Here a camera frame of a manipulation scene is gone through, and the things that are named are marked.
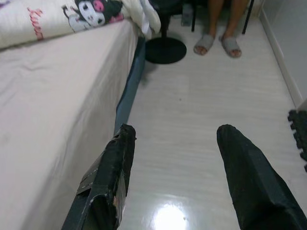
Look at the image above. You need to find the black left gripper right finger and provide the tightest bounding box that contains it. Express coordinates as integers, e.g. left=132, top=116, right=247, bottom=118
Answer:
left=217, top=124, right=307, bottom=230

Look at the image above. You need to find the grey left slipper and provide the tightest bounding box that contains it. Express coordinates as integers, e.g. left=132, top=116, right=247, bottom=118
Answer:
left=218, top=35, right=242, bottom=58

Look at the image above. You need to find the white baseboard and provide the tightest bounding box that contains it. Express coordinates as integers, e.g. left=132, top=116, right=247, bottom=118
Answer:
left=260, top=7, right=303, bottom=107

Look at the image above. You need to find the person's bare left leg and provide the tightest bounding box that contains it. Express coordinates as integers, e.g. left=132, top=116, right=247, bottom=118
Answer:
left=225, top=0, right=249, bottom=39

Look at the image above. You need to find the dark blue bed frame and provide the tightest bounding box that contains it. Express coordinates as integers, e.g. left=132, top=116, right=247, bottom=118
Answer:
left=112, top=35, right=147, bottom=137

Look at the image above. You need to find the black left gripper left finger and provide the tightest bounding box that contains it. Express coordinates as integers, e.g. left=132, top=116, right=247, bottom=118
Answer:
left=61, top=124, right=137, bottom=230

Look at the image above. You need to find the black metal chair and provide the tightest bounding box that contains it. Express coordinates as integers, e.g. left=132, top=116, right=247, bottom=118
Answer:
left=191, top=0, right=254, bottom=35

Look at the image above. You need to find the person's bare leg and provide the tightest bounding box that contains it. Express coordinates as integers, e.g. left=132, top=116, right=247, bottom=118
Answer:
left=206, top=0, right=226, bottom=36
left=225, top=0, right=249, bottom=39

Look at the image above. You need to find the cream cartoon print blanket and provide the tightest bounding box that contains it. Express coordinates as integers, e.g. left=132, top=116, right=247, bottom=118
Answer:
left=0, top=0, right=161, bottom=50

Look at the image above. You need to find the black fan stand base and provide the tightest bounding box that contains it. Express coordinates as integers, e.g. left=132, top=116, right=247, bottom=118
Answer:
left=145, top=11, right=188, bottom=65

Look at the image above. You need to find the grey right slipper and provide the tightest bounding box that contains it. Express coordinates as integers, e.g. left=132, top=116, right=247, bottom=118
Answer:
left=193, top=33, right=217, bottom=57

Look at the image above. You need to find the person's bare right leg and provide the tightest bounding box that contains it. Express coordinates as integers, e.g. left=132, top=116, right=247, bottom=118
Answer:
left=206, top=0, right=226, bottom=36

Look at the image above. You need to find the grey slipper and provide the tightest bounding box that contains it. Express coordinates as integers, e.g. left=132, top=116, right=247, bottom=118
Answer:
left=193, top=33, right=217, bottom=57
left=218, top=35, right=242, bottom=58

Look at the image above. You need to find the clear plastic bottle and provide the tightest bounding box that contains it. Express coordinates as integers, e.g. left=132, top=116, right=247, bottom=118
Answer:
left=181, top=3, right=193, bottom=26

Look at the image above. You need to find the cream sheeted bed mattress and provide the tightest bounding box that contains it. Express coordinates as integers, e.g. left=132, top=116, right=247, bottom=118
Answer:
left=0, top=18, right=140, bottom=230

